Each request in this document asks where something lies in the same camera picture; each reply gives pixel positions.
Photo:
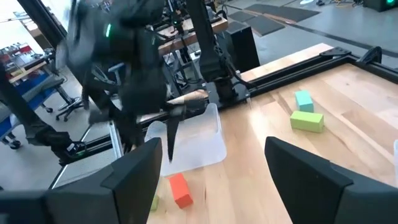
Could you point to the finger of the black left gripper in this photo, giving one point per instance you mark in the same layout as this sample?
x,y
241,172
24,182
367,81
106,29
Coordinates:
x,y
130,133
172,133

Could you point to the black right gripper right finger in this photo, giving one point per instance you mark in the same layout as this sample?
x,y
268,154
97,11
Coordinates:
x,y
311,193

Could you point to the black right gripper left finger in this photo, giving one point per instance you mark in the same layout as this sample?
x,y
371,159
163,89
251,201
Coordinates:
x,y
130,193

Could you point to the red foam block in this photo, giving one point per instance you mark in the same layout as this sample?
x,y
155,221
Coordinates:
x,y
182,193

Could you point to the green foam block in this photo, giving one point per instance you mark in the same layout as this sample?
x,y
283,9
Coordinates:
x,y
155,203
308,122

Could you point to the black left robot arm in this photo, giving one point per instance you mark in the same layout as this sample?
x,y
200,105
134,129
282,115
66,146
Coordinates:
x,y
211,46

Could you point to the black idle robot arm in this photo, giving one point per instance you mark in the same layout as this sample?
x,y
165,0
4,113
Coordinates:
x,y
31,124

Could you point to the teal foam block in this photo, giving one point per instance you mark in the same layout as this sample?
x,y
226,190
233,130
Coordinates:
x,y
304,101

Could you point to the grey office chair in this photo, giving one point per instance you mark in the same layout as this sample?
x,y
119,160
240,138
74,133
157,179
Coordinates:
x,y
49,84

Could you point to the wooden workbench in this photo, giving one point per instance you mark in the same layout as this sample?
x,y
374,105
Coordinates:
x,y
222,25

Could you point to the black computer tower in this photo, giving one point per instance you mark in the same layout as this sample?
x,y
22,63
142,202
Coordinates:
x,y
244,46

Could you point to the dark floor mat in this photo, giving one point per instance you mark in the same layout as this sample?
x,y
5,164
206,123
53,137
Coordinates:
x,y
237,16
264,25
280,12

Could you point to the cluttered storage shelf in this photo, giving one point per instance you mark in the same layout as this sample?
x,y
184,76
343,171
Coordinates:
x,y
18,59

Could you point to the black box with green light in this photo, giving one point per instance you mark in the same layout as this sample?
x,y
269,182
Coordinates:
x,y
379,4

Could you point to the black aluminium table frame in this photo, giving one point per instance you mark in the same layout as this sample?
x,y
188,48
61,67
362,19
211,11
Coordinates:
x,y
295,70

